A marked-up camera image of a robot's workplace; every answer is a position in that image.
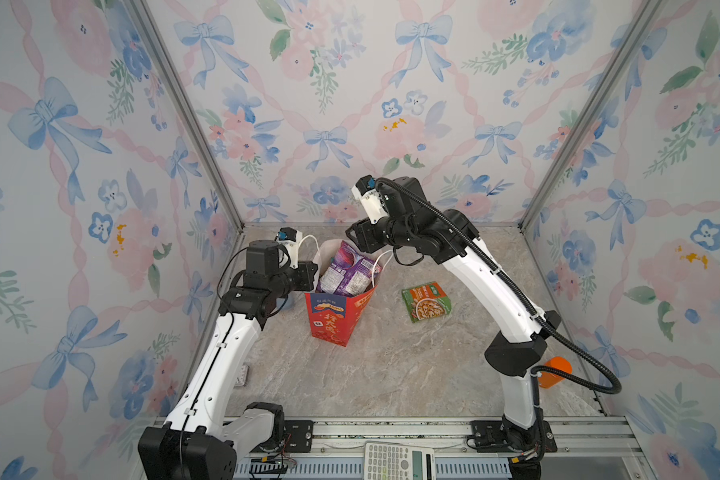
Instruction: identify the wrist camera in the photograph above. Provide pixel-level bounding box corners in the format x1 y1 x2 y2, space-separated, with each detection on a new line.
276 227 321 269
351 175 390 225

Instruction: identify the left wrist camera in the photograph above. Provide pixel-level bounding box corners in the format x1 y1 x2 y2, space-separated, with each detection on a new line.
276 227 321 269

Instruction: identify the green noodle snack packet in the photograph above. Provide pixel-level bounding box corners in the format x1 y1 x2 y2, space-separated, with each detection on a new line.
401 282 452 323

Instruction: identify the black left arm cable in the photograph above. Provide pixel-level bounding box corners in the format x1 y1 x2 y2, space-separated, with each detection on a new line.
173 244 259 480

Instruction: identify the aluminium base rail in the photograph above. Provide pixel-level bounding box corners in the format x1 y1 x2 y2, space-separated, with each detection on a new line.
128 415 658 480

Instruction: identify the aluminium corner post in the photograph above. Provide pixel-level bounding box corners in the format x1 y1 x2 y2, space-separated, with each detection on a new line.
518 0 664 234
124 0 244 234

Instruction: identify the aluminium left corner post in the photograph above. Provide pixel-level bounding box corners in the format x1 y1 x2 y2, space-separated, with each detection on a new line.
124 0 244 234

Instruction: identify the aluminium right corner post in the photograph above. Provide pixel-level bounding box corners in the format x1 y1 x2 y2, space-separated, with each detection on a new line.
518 0 664 234

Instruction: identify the red paper gift bag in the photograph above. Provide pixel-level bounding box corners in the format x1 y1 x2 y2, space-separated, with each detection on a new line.
305 239 391 346

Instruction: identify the purple snack packet back label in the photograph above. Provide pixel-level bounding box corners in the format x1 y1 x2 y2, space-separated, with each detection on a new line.
317 241 383 297

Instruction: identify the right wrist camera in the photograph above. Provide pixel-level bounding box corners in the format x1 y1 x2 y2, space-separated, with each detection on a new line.
351 175 390 225

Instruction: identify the white calculator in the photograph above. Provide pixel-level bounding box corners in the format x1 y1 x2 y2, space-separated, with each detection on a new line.
362 442 436 480

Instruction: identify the orange cup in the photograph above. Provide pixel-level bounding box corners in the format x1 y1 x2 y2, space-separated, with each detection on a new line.
536 356 574 390

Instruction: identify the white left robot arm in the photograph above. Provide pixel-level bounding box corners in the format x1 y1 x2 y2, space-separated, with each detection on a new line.
138 228 318 479

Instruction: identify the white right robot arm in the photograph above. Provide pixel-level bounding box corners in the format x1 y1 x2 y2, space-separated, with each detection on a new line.
346 175 549 452

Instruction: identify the small square clock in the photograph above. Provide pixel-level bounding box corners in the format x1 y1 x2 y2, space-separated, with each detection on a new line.
235 365 249 387

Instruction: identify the black corrugated cable conduit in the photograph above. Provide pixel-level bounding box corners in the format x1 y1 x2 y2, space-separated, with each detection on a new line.
374 177 623 395

